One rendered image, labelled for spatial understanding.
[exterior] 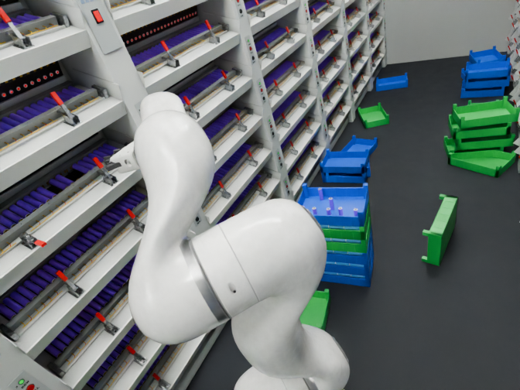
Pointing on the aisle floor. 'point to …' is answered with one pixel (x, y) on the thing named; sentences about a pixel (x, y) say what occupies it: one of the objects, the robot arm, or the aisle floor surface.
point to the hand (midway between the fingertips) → (115, 157)
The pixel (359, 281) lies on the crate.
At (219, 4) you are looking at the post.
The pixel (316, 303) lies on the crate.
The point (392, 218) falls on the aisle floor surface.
